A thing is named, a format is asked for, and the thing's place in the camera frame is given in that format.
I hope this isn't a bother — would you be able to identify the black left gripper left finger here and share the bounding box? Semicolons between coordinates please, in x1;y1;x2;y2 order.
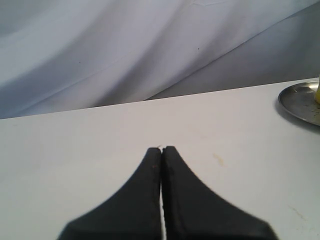
58;147;163;240

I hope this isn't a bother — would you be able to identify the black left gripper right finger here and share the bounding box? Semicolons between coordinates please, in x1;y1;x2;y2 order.
161;146;277;240

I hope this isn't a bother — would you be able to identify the yellow sponge block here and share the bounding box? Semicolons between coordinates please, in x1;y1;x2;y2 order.
314;80;320;104

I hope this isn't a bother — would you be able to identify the round stainless steel plate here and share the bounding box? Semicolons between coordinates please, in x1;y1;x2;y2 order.
278;80;320;126

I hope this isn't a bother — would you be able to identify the grey-white backdrop cloth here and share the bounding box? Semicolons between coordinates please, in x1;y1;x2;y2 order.
0;0;320;119

